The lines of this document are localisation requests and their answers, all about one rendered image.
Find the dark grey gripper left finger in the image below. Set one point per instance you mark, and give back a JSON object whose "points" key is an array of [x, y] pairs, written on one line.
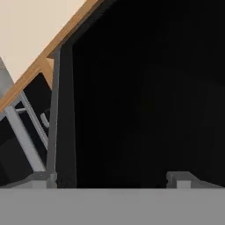
{"points": [[41, 178]]}

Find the black microwave oven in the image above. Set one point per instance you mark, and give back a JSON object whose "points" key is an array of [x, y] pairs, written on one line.
{"points": [[152, 96]]}

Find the black microwave door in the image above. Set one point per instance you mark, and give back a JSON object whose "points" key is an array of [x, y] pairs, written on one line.
{"points": [[65, 117]]}

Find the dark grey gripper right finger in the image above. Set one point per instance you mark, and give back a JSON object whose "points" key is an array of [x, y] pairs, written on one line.
{"points": [[181, 178]]}

